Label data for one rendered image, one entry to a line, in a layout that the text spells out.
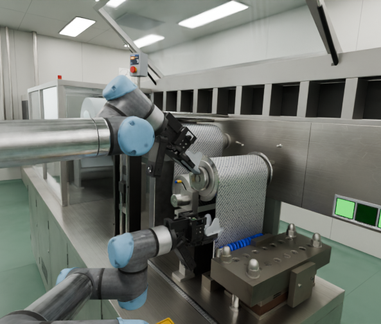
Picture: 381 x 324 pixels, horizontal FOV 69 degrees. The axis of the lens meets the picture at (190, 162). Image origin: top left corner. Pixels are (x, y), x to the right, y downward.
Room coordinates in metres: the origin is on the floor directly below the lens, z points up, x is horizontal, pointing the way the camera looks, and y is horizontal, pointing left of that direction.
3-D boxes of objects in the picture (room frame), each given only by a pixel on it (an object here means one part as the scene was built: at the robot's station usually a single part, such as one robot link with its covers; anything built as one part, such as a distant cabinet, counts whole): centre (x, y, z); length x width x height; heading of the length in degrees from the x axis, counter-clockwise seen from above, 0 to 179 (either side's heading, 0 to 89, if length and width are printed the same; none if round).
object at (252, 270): (0.68, -0.18, 1.05); 0.04 x 0.04 x 0.04
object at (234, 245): (0.87, -0.19, 1.03); 0.21 x 0.04 x 0.03; 127
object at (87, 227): (1.64, 0.49, 0.88); 2.52 x 0.66 x 0.04; 37
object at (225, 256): (0.75, -0.12, 1.05); 0.04 x 0.04 x 0.04
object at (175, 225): (0.75, 0.01, 1.12); 0.12 x 0.08 x 0.09; 127
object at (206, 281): (0.89, -0.18, 0.92); 0.28 x 0.04 x 0.04; 127
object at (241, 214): (0.89, -0.18, 1.11); 0.23 x 0.01 x 0.18; 127
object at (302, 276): (0.75, -0.35, 0.96); 0.10 x 0.03 x 0.11; 127
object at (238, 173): (1.04, -0.07, 1.16); 0.39 x 0.23 x 0.51; 37
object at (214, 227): (0.80, -0.09, 1.11); 0.09 x 0.03 x 0.06; 126
